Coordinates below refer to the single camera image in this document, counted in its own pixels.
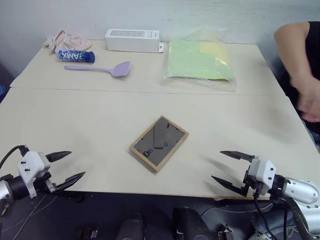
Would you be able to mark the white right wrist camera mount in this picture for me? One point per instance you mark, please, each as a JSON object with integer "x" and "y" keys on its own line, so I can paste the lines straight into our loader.
{"x": 265, "y": 172}

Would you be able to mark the blue printed can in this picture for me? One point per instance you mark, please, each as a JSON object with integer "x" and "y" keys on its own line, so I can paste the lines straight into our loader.
{"x": 75, "y": 56}

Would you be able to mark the person's black clothed body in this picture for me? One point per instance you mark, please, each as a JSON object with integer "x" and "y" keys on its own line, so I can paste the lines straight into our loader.
{"x": 314, "y": 47}

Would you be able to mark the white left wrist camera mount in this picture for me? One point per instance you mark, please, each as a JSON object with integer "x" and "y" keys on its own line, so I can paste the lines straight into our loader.
{"x": 32, "y": 166}

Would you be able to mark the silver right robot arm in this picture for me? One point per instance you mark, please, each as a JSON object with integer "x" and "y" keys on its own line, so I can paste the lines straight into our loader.
{"x": 300, "y": 192}

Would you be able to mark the person's bare hand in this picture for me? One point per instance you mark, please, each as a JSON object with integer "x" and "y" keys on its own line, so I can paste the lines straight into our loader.
{"x": 308, "y": 100}

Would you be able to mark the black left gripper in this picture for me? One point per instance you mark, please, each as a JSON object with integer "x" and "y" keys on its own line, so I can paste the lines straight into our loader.
{"x": 44, "y": 183}

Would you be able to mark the blue round object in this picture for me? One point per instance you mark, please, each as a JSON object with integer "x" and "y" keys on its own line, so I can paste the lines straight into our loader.
{"x": 1, "y": 90}

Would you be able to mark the wooden picture frame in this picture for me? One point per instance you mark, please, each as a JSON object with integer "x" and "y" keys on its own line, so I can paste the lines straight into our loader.
{"x": 159, "y": 144}

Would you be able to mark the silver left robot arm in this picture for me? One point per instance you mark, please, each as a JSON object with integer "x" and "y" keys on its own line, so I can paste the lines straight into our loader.
{"x": 11, "y": 187}

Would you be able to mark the purple silicone spatula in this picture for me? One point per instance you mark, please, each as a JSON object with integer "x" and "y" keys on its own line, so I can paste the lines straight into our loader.
{"x": 120, "y": 70}

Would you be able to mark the pink crumpled cloth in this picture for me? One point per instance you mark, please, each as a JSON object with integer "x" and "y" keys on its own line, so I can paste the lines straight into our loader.
{"x": 67, "y": 41}

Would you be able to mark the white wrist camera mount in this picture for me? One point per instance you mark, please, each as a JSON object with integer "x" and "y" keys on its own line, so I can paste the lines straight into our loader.
{"x": 265, "y": 172}
{"x": 32, "y": 166}

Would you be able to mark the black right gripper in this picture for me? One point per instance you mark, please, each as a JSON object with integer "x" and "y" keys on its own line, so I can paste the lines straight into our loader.
{"x": 250, "y": 186}

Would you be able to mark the plastic bag of green sheets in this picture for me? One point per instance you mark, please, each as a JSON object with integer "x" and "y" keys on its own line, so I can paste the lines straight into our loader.
{"x": 197, "y": 60}

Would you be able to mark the white cardboard box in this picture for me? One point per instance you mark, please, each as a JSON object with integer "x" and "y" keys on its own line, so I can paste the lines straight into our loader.
{"x": 132, "y": 41}

